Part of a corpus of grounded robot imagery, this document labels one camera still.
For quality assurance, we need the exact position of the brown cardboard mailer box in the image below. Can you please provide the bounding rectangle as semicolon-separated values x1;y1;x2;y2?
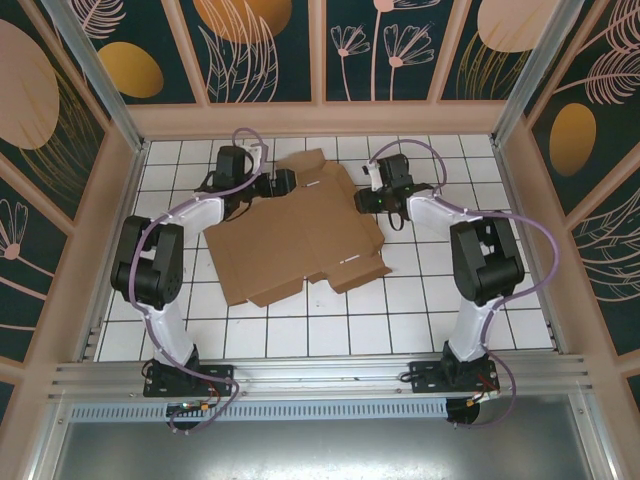
204;148;394;309

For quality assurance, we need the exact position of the dark panel with orange circle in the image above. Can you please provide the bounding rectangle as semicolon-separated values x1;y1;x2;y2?
179;0;321;105

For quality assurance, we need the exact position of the dark panel with orange oval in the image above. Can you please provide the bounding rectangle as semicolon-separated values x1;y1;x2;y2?
74;0;201;106

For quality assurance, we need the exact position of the dark panel with pink oval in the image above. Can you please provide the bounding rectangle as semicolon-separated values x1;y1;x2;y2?
439;0;546;103

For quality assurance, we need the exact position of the dark panel with pink flowers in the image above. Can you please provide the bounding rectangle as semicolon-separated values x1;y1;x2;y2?
325;0;464;103

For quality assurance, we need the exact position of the dark panel with large pink disc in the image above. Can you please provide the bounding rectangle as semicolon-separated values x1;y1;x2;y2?
0;0;112;224

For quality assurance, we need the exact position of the dark panel with feather and oval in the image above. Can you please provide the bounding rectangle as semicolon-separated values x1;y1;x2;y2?
527;0;640;217

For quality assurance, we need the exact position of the dark panel with small flower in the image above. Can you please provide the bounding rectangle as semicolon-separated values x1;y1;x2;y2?
0;154;69;364

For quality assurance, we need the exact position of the dark panel with pink fern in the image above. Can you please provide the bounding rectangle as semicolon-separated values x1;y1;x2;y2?
569;169;640;357

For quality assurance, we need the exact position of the grey metal sheet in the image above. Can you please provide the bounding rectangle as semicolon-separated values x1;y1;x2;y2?
32;419;619;480

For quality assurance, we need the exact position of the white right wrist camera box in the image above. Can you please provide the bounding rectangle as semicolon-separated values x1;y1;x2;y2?
363;158;385;191

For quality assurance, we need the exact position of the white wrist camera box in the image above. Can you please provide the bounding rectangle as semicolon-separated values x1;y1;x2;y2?
247;141;267;176
363;158;385;191

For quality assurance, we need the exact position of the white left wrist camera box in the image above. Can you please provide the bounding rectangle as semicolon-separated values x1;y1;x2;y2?
247;141;267;176

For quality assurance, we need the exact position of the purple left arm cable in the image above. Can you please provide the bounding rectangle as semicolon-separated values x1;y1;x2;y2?
128;126;269;435

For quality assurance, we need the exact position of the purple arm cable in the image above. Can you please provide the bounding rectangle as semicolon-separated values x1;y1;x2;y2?
369;139;561;431
128;126;269;435

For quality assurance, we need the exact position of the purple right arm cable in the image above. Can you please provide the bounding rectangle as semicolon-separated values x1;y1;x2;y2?
369;139;561;431

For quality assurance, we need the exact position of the aluminium side rail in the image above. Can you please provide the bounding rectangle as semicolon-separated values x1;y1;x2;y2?
74;142;149;362
492;137;569;354

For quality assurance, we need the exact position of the aluminium frame post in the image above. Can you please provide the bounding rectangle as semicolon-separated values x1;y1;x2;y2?
491;0;595;147
42;0;147;154

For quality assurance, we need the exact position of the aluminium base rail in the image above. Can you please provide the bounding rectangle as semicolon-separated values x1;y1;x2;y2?
47;353;599;401

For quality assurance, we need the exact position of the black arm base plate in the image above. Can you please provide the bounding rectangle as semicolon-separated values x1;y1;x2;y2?
408;360;501;396
143;364;236;399

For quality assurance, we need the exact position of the slotted grey cable tray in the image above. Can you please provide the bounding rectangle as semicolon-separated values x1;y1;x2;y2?
69;398;450;422

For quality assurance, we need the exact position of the yellow connector with wires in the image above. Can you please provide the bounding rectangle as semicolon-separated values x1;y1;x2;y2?
467;387;501;406

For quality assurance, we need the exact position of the small circuit board with wires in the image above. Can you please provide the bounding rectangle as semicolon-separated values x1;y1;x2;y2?
167;399;226;419

